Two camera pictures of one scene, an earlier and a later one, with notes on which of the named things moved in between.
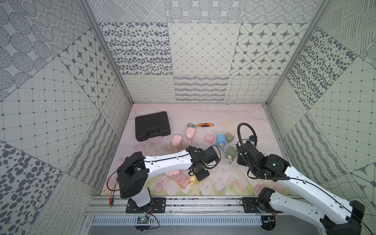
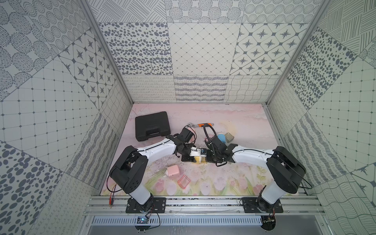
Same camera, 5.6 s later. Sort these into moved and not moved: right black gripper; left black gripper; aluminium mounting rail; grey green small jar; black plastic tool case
Moved: right black gripper; left black gripper
Not moved: grey green small jar; aluminium mounting rail; black plastic tool case
